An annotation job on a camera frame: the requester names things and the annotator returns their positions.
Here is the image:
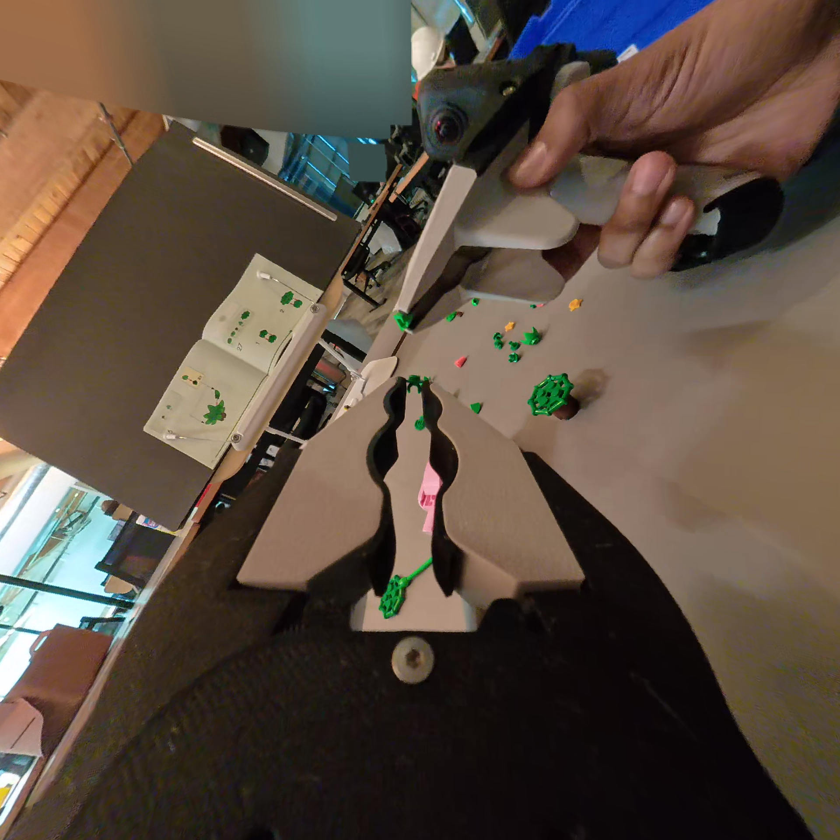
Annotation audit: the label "white hard hat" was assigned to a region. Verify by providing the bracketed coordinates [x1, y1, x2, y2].
[411, 26, 448, 83]

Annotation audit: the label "black board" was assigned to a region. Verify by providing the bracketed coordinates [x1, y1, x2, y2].
[0, 123, 363, 532]

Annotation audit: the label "green web tree brown trunk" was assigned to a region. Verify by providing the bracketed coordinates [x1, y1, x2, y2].
[527, 373, 581, 421]

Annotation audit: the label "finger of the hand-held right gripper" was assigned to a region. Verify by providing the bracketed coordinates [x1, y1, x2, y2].
[407, 252, 567, 332]
[395, 163, 580, 316]

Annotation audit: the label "green web piece with string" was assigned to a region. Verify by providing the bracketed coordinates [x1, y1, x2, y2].
[378, 556, 435, 620]

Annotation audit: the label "person's right hand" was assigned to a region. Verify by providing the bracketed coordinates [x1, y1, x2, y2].
[507, 0, 840, 279]

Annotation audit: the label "pink brick toy with crank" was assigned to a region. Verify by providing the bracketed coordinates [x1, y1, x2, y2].
[417, 461, 442, 536]

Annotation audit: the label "blue plastic bin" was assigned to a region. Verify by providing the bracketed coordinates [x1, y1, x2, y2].
[508, 0, 723, 61]

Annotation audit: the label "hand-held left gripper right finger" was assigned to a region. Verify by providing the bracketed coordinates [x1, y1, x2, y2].
[422, 382, 586, 608]

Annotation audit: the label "brown bag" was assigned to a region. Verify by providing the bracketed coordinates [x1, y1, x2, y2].
[0, 623, 114, 756]

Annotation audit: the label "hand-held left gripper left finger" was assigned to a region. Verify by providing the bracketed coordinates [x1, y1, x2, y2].
[235, 376, 408, 602]

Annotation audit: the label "open instruction booklet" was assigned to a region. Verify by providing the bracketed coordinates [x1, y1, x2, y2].
[143, 252, 324, 470]

